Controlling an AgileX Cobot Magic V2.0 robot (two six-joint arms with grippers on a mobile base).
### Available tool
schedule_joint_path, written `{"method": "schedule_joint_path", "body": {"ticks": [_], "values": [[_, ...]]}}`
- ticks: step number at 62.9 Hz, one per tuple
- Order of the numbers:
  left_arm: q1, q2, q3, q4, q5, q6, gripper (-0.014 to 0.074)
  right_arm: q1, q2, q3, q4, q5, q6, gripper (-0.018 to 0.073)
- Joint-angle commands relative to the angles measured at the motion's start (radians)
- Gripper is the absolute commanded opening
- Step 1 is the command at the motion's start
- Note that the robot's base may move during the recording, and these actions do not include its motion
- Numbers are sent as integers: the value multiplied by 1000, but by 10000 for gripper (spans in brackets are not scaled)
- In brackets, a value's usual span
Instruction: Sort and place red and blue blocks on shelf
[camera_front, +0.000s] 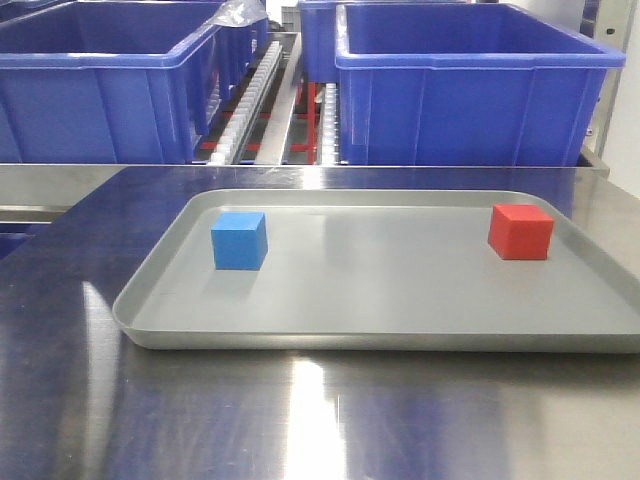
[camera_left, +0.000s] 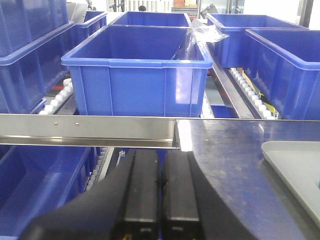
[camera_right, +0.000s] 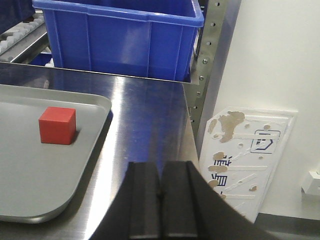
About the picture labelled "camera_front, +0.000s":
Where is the blue cube block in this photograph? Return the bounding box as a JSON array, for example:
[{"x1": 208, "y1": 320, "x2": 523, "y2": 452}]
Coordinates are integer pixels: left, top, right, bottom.
[{"x1": 211, "y1": 211, "x2": 268, "y2": 271}]

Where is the red cube block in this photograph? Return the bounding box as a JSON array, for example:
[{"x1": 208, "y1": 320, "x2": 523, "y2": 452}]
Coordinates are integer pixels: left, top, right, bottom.
[{"x1": 488, "y1": 204, "x2": 555, "y2": 260}]

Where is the grey metal tray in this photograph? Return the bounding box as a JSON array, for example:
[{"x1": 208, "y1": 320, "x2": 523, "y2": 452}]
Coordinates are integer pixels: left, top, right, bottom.
[{"x1": 113, "y1": 189, "x2": 639, "y2": 353}]

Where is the white roller track right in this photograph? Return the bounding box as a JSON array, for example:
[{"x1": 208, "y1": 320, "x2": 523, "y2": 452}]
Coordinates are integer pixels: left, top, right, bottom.
[{"x1": 316, "y1": 83, "x2": 340, "y2": 166}]

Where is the white roller track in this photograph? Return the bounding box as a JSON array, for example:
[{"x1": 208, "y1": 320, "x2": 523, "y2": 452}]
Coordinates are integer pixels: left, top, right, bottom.
[
  {"x1": 207, "y1": 41, "x2": 283, "y2": 166},
  {"x1": 316, "y1": 83, "x2": 340, "y2": 166}
]

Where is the white roller track left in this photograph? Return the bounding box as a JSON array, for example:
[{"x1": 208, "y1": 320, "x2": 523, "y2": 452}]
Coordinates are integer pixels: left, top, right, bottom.
[{"x1": 207, "y1": 41, "x2": 283, "y2": 166}]

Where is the blue bin front right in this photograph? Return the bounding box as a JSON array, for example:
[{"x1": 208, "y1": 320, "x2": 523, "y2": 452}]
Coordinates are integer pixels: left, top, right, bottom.
[{"x1": 335, "y1": 3, "x2": 625, "y2": 167}]

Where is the blue bin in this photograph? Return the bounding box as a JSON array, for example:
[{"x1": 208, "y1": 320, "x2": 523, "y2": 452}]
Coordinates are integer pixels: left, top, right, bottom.
[
  {"x1": 335, "y1": 3, "x2": 625, "y2": 167},
  {"x1": 1, "y1": 1, "x2": 222, "y2": 164},
  {"x1": 214, "y1": 1, "x2": 268, "y2": 103}
]

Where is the blue bin rear left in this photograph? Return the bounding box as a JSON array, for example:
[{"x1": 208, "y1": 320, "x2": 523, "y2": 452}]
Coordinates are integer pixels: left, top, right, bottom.
[{"x1": 214, "y1": 1, "x2": 268, "y2": 103}]

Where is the clear plastic bag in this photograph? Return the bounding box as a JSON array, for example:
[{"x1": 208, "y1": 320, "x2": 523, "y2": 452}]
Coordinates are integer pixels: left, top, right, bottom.
[{"x1": 212, "y1": 0, "x2": 268, "y2": 28}]

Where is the blue bin front left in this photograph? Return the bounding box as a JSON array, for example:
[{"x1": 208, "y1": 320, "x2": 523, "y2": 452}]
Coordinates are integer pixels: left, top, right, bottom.
[{"x1": 1, "y1": 1, "x2": 222, "y2": 164}]

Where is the red metal frame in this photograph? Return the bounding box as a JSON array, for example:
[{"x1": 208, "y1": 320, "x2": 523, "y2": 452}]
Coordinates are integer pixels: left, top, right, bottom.
[{"x1": 289, "y1": 79, "x2": 320, "y2": 165}]

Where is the steel shelf divider rail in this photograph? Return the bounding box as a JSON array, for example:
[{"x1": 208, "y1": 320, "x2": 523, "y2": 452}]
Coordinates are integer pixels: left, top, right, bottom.
[{"x1": 254, "y1": 32, "x2": 303, "y2": 166}]

